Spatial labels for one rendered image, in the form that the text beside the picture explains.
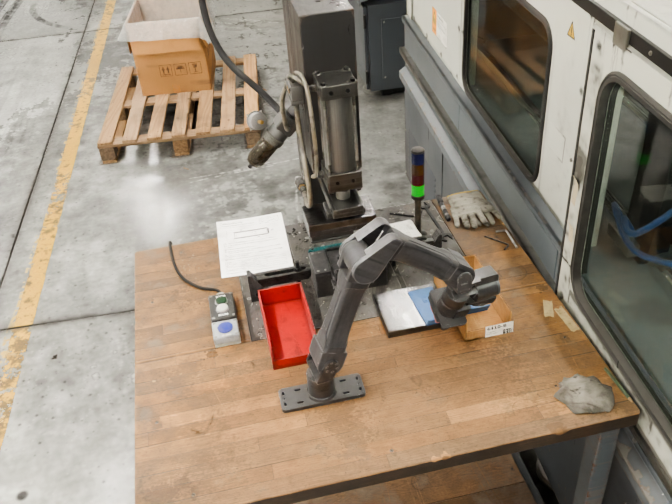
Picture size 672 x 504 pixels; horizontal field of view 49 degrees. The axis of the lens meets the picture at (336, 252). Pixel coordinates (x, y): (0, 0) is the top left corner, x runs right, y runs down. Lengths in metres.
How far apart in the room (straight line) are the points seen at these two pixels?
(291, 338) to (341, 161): 0.47
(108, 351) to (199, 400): 1.62
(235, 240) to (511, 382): 0.97
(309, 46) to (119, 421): 1.83
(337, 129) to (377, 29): 3.24
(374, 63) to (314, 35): 3.31
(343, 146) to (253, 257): 0.56
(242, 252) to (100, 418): 1.16
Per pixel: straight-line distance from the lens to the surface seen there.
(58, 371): 3.43
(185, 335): 2.02
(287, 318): 2.00
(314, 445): 1.70
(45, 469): 3.07
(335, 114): 1.79
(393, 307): 1.98
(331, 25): 1.80
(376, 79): 5.14
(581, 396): 1.80
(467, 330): 1.90
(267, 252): 2.25
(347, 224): 1.93
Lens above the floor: 2.22
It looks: 36 degrees down
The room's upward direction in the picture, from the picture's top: 5 degrees counter-clockwise
